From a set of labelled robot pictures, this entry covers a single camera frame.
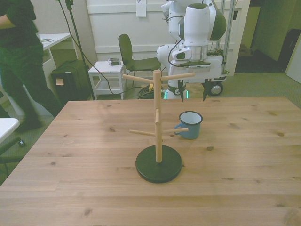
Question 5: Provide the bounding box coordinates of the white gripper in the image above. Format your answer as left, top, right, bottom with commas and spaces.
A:
169, 56, 224, 103

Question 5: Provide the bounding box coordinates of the blue enamel mug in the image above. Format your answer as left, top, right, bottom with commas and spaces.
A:
174, 111, 204, 140

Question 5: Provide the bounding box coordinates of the wooden mug tree black base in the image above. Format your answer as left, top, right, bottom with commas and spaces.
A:
122, 70, 196, 184

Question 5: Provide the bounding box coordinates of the white wheeled cart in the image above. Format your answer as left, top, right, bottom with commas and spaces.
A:
204, 70, 228, 97

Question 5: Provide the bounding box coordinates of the aluminium profile pole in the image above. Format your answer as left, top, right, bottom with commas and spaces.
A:
222, 0, 236, 71

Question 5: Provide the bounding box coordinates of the white small side table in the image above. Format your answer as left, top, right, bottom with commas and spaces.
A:
87, 61, 127, 100

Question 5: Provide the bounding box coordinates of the white paper sheet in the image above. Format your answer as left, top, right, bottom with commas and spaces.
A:
136, 0, 147, 18

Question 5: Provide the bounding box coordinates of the black box with sticky note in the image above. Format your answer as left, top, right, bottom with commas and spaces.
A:
50, 60, 93, 107

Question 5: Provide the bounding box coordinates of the white desk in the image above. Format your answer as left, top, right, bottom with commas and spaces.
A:
38, 32, 79, 80

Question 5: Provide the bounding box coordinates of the person in dark clothes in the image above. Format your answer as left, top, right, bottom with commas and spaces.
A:
0, 0, 63, 133

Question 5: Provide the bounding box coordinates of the white rounded table top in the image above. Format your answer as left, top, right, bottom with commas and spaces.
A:
0, 117, 21, 145

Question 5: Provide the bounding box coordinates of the black office chair base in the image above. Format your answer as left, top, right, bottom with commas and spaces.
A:
0, 136, 26, 177

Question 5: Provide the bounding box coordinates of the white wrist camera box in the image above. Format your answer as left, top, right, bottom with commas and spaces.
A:
172, 48, 192, 61

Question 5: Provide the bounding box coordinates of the floor cable bundle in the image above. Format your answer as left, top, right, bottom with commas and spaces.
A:
137, 84, 166, 100

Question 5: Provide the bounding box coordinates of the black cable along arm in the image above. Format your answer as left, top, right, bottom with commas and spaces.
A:
162, 10, 187, 67

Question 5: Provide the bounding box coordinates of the black hanging cable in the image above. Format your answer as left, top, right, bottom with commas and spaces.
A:
58, 0, 152, 96

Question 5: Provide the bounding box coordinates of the black camera stand pole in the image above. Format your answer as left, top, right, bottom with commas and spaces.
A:
55, 0, 96, 101

